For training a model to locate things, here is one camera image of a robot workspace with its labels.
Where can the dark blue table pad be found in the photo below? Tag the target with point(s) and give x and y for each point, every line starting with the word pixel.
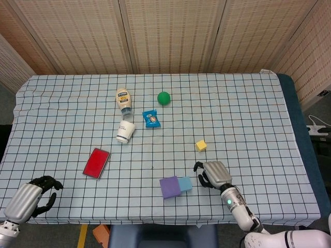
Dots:
pixel 297 116

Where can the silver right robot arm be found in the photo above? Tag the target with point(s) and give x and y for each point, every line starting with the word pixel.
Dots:
pixel 239 214

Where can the blue snack packet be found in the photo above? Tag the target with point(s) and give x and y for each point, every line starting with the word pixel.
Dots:
pixel 151 118

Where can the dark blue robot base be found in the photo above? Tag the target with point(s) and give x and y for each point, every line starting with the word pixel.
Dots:
pixel 160 236

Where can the black equipment on floor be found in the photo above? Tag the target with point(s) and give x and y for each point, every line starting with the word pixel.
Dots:
pixel 324 147

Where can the light blue checkered tablecloth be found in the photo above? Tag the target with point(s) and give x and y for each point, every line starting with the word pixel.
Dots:
pixel 64 124

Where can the white power strip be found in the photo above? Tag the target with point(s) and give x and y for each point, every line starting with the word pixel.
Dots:
pixel 316 130

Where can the small yellow foam cube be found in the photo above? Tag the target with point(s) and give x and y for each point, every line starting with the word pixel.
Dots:
pixel 201 145

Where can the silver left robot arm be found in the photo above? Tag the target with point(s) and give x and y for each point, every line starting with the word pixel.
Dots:
pixel 6 233

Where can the black object beside table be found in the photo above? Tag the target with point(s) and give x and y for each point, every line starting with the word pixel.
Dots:
pixel 3 142

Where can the purple block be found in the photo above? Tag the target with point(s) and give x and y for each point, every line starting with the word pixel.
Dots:
pixel 169 187

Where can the yellow floor tape strip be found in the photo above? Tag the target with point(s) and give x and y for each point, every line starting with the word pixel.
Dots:
pixel 82 236

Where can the light blue block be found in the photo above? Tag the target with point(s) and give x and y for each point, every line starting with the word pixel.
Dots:
pixel 185 184

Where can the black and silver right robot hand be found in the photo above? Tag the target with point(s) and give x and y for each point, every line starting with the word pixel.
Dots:
pixel 217 174

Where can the orange block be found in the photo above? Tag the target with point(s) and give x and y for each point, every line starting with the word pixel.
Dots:
pixel 101 233

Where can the green ball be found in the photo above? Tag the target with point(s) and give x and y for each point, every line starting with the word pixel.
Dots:
pixel 164 98

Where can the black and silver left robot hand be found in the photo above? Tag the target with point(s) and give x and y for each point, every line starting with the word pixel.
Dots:
pixel 22 201

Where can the white paper cup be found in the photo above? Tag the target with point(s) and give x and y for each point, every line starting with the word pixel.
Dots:
pixel 125 131

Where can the mayonnaise squeeze bottle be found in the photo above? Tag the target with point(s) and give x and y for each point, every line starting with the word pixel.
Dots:
pixel 123 100

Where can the beige woven folding screen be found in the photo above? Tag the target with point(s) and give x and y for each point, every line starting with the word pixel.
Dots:
pixel 168 33

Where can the flat red tin box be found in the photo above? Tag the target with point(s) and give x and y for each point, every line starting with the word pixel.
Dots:
pixel 96 163

